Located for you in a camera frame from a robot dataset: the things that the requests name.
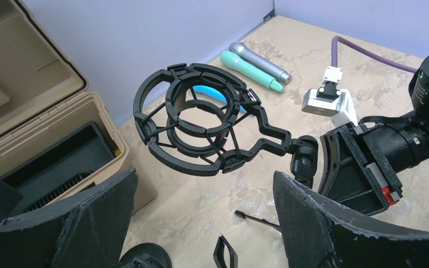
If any black shock-mount desk stand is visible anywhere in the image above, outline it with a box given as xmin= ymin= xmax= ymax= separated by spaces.
xmin=118 ymin=242 xmax=172 ymax=268

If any silver grey microphone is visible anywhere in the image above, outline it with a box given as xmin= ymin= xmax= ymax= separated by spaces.
xmin=228 ymin=41 xmax=292 ymax=84

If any black tripod shock-mount stand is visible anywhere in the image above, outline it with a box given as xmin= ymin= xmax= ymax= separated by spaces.
xmin=133 ymin=63 xmax=318 ymax=187

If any tan plastic tool case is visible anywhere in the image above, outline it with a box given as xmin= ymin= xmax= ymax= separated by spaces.
xmin=0 ymin=0 xmax=158 ymax=216

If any mint green microphone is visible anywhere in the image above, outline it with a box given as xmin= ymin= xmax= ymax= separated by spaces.
xmin=220 ymin=51 xmax=284 ymax=93

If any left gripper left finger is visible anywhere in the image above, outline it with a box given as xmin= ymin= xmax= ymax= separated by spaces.
xmin=0 ymin=169 xmax=138 ymax=267

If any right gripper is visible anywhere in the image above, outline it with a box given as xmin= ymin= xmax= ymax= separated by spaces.
xmin=318 ymin=126 xmax=403 ymax=216

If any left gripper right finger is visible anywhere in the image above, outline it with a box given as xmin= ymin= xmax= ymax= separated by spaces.
xmin=273 ymin=171 xmax=429 ymax=267

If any black clip desk stand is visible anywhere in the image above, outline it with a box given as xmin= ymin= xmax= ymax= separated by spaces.
xmin=213 ymin=234 xmax=239 ymax=268

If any black tray inside case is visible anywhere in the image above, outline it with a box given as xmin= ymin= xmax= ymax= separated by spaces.
xmin=1 ymin=121 xmax=115 ymax=215

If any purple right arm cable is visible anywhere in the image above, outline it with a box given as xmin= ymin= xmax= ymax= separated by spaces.
xmin=330 ymin=36 xmax=419 ymax=74

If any blue microphone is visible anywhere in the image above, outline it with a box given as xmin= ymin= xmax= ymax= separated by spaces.
xmin=192 ymin=85 xmax=227 ymax=104

